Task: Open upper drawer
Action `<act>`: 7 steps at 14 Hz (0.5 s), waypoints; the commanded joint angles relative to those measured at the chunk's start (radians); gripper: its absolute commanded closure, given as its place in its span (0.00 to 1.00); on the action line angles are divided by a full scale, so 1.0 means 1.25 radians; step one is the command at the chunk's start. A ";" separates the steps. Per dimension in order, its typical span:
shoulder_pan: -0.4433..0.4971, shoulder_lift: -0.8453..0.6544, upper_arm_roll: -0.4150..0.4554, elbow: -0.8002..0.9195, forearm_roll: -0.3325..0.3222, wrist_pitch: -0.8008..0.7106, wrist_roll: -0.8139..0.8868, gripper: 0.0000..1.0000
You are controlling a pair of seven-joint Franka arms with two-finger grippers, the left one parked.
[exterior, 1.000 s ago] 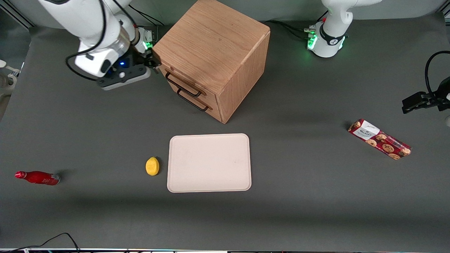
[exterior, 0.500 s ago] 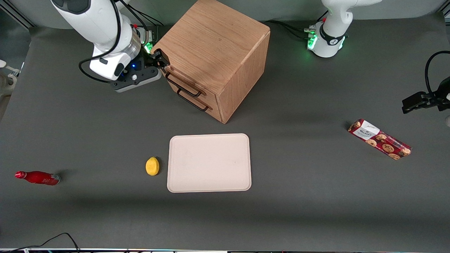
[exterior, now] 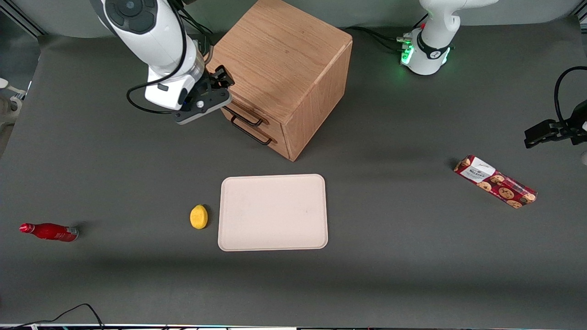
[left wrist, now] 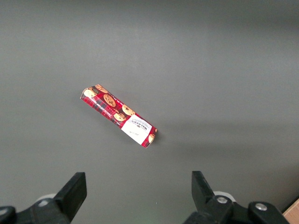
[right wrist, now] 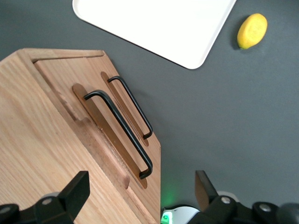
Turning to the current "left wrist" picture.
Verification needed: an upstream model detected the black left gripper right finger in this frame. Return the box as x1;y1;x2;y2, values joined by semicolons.
184;171;290;224

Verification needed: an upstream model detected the red tartan cookie box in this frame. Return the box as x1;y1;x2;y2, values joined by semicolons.
80;84;158;149

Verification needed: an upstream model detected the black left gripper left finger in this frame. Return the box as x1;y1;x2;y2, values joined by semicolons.
0;172;87;224

